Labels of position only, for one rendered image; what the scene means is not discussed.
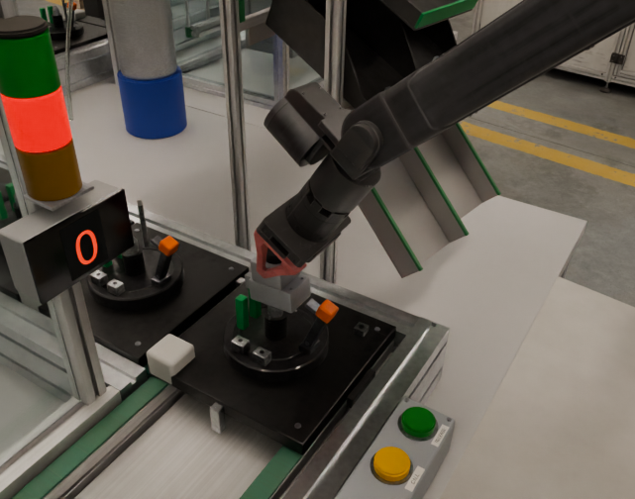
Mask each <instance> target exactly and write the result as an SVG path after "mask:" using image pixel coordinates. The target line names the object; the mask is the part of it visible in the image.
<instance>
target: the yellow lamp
mask: <svg viewBox="0 0 635 499"><path fill-rule="evenodd" d="M15 150H16V153H17V157H18V161H19V163H20V167H21V171H22V174H23V178H24V182H25V185H26V189H27V193H28V195H29V196H30V197H31V198H33V199H35V200H39V201H58V200H62V199H65V198H68V197H70V196H73V195H74V194H76V193H77V192H78V191H79V190H80V189H81V187H82V180H81V176H80V171H79V166H78V162H77V157H76V152H75V148H74V143H73V139H71V141H70V142H69V143H68V144H67V145H65V146H64V147H62V148H59V149H57V150H50V151H44V152H27V151H22V150H18V149H17V148H16V147H15Z"/></svg>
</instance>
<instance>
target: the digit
mask: <svg viewBox="0 0 635 499"><path fill-rule="evenodd" d="M59 232H60V236H61V240H62V244H63V248H64V252H65V256H66V260H67V264H68V267H69V271H70V275H71V279H72V281H73V280H75V279H77V278H78V277H80V276H81V275H83V274H84V273H86V272H87V271H89V270H90V269H92V268H94V267H95V266H97V265H98V264H100V263H101V262H103V261H104V260H106V259H108V258H109V255H108V251H107V247H106V242H105V237H104V232H103V227H102V222H101V217H100V213H99V209H97V210H96V211H94V212H92V213H90V214H88V215H87V216H85V217H83V218H81V219H80V220H78V221H76V222H74V223H73V224H71V225H69V226H67V227H66V228H64V229H62V230H60V231H59Z"/></svg>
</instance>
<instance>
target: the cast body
mask: <svg viewBox="0 0 635 499"><path fill-rule="evenodd" d="M281 263H282V261H281V260H279V259H278V257H277V256H276V255H275V254H274V253H273V252H272V251H271V250H270V249H269V248H267V254H266V261H265V267H266V268H273V267H276V266H279V265H280V264H281ZM250 264H251V272H248V273H246V274H245V281H246V287H247V288H249V289H250V294H251V298H252V299H253V300H256V301H259V302H262V303H264V304H267V305H269V306H272V307H274V308H277V309H280V310H283V311H285V312H288V313H293V312H294V311H295V310H296V309H297V308H298V307H299V306H300V305H301V304H302V303H303V302H304V301H305V300H306V299H307V298H308V297H309V296H310V294H311V293H310V277H309V276H307V275H304V274H301V271H300V272H299V273H297V274H296V275H281V276H275V277H270V278H262V277H261V276H260V275H259V274H258V273H257V257H256V256H255V257H254V258H253V259H252V260H251V262H250Z"/></svg>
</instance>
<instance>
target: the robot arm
mask: <svg viewBox="0 0 635 499"><path fill-rule="evenodd" d="M633 23H635V0H523V1H521V2H520V3H518V4H517V5H515V6H514V7H512V8H511V9H509V10H508V11H506V12H505V13H503V14H502V15H500V16H499V17H497V18H496V19H494V20H493V21H491V22H490V23H488V24H487V25H486V26H484V27H483V28H481V29H480V30H478V31H477V32H475V33H474V34H472V35H471V36H469V37H468V38H466V39H465V40H463V41H462V42H460V43H459V44H457V45H456V46H454V47H453V48H451V49H450V50H448V51H446V52H445V53H443V54H442V55H441V56H439V57H437V58H436V59H434V60H433V61H431V62H429V63H428V64H426V65H424V66H422V67H421V68H419V69H417V70H416V71H414V72H413V73H411V74H409V75H408V76H406V77H405V78H403V79H402V80H400V81H399V82H397V83H396V84H395V85H393V86H392V87H390V88H389V89H386V90H384V91H382V92H379V93H377V94H376V95H374V96H373V97H372V98H371V99H370V100H368V101H367V102H365V103H364V104H362V105H361V106H359V107H358V108H356V109H355V110H353V111H352V110H351V109H347V110H345V109H344V108H343V107H342V106H341V105H340V104H339V103H338V102H337V101H336V100H335V99H334V98H333V97H332V96H331V95H330V94H329V93H328V92H327V91H326V90H325V89H324V88H322V87H321V86H320V85H319V84H318V83H317V82H310V83H307V84H304V85H301V86H298V87H295V88H293V89H290V90H288V91H287V93H286V94H285V96H284V97H283V98H282V99H281V100H280V101H278V102H277V103H276V104H275V105H274V106H273V108H272V109H271V110H270V111H269V113H268V114H267V115H266V117H265V121H264V126H265V127H266V128H267V130H268V131H269V132H270V133H271V134H272V135H273V137H274V138H275V139H276V140H277V141H278V142H279V143H280V145H281V146H282V147H283V148H284V149H285V150H286V151H287V153H288V154H289V155H290V156H291V157H292V158H293V159H294V161H295V162H296V163H297V164H298V165H299V166H300V167H302V166H305V165H307V164H310V165H312V164H315V163H317V162H318V161H320V160H321V159H322V158H324V157H325V156H326V155H327V156H326V157H325V158H324V160H323V161H322V162H321V164H320V165H319V166H318V167H317V169H316V170H315V171H314V173H313V174H312V176H311V177H310V178H309V179H308V180H307V182H306V183H305V184H304V186H303V187H302V188H301V190H300V191H299V192H298V193H297V194H296V195H294V196H293V197H291V198H290V199H289V200H287V201H286V202H285V203H283V204H282V205H281V206H279V207H278V208H277V209H275V210H274V211H273V212H272V213H270V214H269V215H267V216H266V217H265V218H264V219H263V221H262V222H261V223H260V224H259V226H258V227H257V228H256V230H255V232H254V236H255V243H256V249H257V273H258V274H259V275H260V276H261V277H262V278H270V277H275V276H281V275H296V274H297V273H299V272H300V271H301V270H302V269H303V268H304V267H306V265H307V264H306V263H305V262H311V261H312V260H313V259H314V258H315V257H316V256H317V255H318V254H320V253H321V252H322V251H323V250H324V249H325V248H326V247H328V246H329V245H330V244H331V243H333V242H334V241H335V240H336V239H337V238H338V237H339V236H340V235H341V232H342V231H343V230H344V229H346V227H347V226H348V225H349V224H350V223H351V218H350V217H349V214H350V213H351V211H353V210H354V209H355V208H356V207H357V206H358V204H359V203H360V202H361V201H362V200H363V199H364V198H365V197H366V196H367V195H368V193H369V192H370V191H371V190H372V189H373V188H374V187H375V186H376V184H377V183H378V182H379V180H380V175H381V173H380V168H381V167H382V166H384V165H385V164H387V163H389V162H391V161H392V160H394V159H396V158H398V157H399V156H401V155H403V154H405V153H407V152H408V151H410V150H413V149H414V148H416V147H418V146H419V145H421V144H423V143H425V142H426V141H428V140H430V139H432V138H433V137H435V136H437V135H439V134H440V133H442V132H444V131H445V130H447V129H448V128H450V127H452V126H454V125H455V124H457V123H459V122H461V121H462V120H463V119H465V118H467V117H468V116H470V117H471V116H472V115H473V114H474V113H477V111H479V110H481V109H483V108H484V107H486V106H488V105H490V104H491V103H493V102H495V101H497V100H498V99H500V98H502V97H504V96H505V95H507V94H509V93H511V92H513V91H514V90H516V89H518V88H520V87H521V86H523V85H525V84H527V83H528V82H530V81H532V80H534V79H535V78H537V77H539V76H541V75H542V74H544V73H546V72H548V71H550V70H551V69H553V68H555V67H557V66H558V65H560V64H562V63H564V62H565V61H567V60H569V59H571V58H572V57H574V56H576V55H578V54H579V53H581V52H583V51H585V50H590V48H593V47H594V45H596V44H598V43H600V42H601V41H603V40H605V39H607V38H608V37H610V36H612V35H614V34H616V33H617V32H619V31H621V30H623V29H624V28H626V27H628V26H630V25H631V24H633ZM267 248H269V249H270V250H271V251H272V252H273V253H274V254H275V255H276V256H277V257H278V259H279V260H281V261H282V263H281V264H280V265H279V266H276V267H273V268H266V267H265V261H266V254H267Z"/></svg>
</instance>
